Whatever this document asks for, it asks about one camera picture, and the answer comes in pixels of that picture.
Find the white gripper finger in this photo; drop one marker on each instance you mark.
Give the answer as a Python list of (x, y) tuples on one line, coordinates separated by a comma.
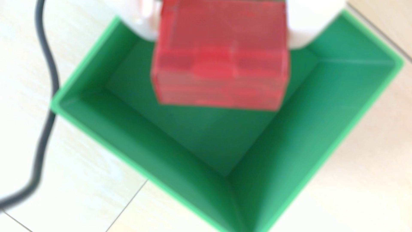
[(309, 22), (141, 19)]

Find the red rectangular block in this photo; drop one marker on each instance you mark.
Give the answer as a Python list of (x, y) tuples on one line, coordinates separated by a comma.
[(222, 54)]

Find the green open box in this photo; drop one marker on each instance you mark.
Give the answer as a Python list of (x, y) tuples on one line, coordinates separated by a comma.
[(264, 141)]

